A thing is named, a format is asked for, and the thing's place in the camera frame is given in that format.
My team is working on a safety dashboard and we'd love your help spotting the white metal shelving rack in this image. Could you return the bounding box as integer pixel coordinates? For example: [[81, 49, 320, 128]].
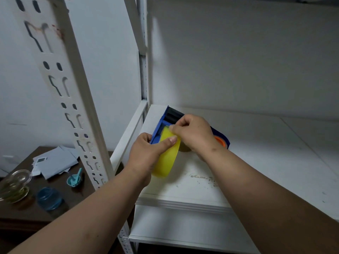
[[5, 0, 339, 254]]

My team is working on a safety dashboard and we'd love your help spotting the clear glass teapot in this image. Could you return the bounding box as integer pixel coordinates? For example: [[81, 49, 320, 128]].
[[0, 169, 33, 204]]

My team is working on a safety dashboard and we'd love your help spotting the blue round lid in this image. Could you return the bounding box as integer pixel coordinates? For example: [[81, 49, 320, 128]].
[[36, 187, 63, 211]]

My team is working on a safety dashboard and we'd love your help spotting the blue tape dispenser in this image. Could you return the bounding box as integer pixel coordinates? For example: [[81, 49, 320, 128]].
[[150, 106, 230, 152]]

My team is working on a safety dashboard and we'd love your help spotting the person's left forearm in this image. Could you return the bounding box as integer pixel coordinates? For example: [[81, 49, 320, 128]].
[[8, 167, 152, 254]]

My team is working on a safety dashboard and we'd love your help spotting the person's left hand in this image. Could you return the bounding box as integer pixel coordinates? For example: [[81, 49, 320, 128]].
[[127, 132, 178, 187]]

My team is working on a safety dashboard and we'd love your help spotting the yellow tape roll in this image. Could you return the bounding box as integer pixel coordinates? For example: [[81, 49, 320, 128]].
[[151, 126, 182, 178]]

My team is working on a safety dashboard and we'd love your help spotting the person's right hand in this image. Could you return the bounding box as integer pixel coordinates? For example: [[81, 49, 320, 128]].
[[169, 114, 220, 156]]

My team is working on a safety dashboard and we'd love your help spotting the dark wooden side table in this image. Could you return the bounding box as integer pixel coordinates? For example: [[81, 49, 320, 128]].
[[0, 146, 135, 254]]

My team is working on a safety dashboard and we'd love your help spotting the small teal cup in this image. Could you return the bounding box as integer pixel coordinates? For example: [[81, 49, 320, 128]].
[[66, 174, 81, 188]]

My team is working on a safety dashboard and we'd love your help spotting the person's right forearm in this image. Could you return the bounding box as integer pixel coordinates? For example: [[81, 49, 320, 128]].
[[197, 145, 339, 254]]

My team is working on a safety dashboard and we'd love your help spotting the pile of white papers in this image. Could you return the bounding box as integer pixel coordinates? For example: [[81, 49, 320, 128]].
[[31, 145, 80, 180]]

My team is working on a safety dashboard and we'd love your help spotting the teal spoon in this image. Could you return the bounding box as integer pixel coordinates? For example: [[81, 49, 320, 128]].
[[71, 168, 83, 186]]

